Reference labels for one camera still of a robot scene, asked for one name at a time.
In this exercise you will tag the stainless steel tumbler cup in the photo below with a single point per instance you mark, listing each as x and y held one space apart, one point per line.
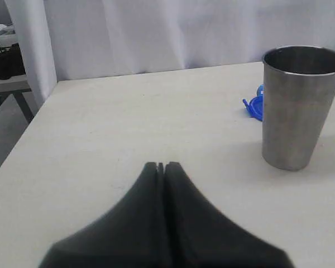
299 89

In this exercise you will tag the blue plastic lid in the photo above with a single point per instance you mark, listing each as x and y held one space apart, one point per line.
255 106

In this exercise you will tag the black item on side table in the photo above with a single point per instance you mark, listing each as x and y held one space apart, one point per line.
11 63

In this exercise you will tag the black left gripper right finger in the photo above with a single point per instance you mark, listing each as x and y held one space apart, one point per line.
202 236

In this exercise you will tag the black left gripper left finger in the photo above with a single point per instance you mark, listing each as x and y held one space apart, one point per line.
132 234

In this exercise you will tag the grey side table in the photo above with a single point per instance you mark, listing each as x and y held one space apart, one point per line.
17 86

